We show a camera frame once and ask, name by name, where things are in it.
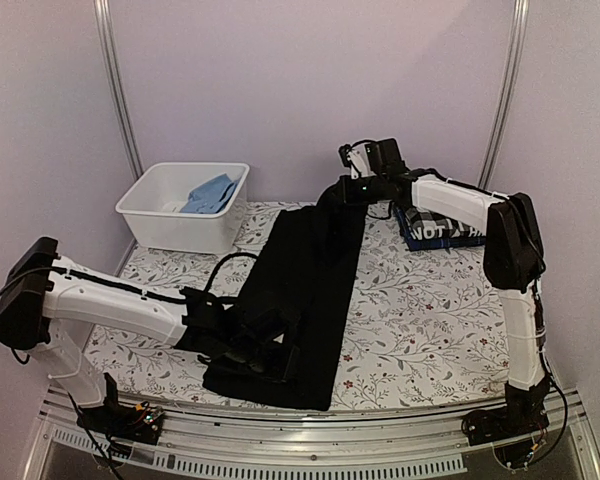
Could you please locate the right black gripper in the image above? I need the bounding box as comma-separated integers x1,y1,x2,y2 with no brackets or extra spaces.
329,174,387,206

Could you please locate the black long sleeve shirt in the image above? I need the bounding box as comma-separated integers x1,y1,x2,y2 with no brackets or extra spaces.
203,185,367,411

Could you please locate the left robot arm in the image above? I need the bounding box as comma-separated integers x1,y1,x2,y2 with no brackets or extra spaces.
0,237,300,434

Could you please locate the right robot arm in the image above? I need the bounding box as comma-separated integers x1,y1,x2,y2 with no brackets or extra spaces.
337,138,549,436

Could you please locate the black white checkered shirt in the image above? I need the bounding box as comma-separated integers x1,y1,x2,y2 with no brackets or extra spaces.
394,207,486,245

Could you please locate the dark blue folded shirt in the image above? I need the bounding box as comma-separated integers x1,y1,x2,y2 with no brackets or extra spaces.
392,206,486,251

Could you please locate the floral patterned tablecloth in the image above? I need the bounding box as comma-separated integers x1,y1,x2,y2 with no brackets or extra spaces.
85,202,509,411

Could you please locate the light blue shirt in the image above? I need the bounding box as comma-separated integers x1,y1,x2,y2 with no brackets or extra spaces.
180,174,238,215

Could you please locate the white plastic bin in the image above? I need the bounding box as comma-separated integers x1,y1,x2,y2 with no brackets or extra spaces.
115,162,250,254

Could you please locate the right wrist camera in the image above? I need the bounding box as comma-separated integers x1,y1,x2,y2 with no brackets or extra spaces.
338,141,374,179

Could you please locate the aluminium front rail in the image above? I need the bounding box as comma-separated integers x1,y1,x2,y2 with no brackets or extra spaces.
21,387,600,479

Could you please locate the right aluminium frame post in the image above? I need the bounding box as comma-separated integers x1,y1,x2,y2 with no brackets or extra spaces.
480,0,530,186

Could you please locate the aluminium frame post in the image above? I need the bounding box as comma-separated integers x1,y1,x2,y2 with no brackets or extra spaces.
94,0,144,180
480,0,530,186

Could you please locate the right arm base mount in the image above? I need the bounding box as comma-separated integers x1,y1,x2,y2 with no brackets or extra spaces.
461,400,549,446

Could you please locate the left aluminium frame post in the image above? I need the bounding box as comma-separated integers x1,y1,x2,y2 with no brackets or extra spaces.
94,0,144,180

